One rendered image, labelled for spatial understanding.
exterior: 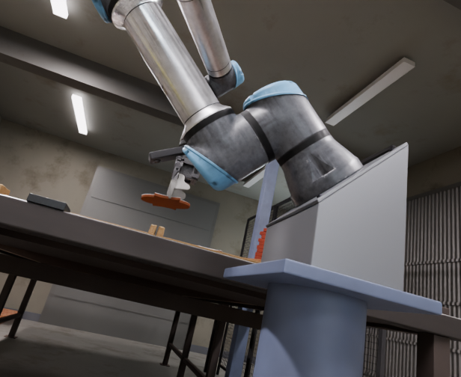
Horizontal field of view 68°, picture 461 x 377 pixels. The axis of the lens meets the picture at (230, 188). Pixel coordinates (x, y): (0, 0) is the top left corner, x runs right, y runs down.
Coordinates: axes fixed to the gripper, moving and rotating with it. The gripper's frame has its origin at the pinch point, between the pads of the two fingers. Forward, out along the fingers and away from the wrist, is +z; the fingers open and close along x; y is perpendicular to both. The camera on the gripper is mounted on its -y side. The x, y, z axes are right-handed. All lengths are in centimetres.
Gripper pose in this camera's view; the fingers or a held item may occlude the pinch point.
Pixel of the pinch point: (166, 200)
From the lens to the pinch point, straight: 104.0
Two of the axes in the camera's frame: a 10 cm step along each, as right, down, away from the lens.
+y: 9.4, 3.0, 1.6
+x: -2.5, 2.8, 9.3
